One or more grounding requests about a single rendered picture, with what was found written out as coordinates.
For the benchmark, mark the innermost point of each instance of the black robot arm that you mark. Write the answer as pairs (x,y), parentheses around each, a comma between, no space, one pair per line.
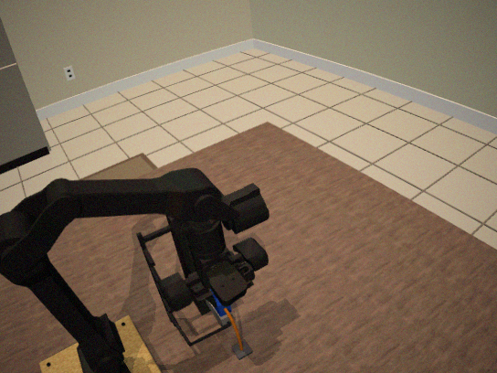
(31,228)

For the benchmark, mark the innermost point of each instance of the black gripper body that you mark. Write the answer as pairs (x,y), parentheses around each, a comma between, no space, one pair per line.
(176,290)

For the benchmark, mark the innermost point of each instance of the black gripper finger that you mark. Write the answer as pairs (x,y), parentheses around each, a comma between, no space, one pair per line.
(209,296)

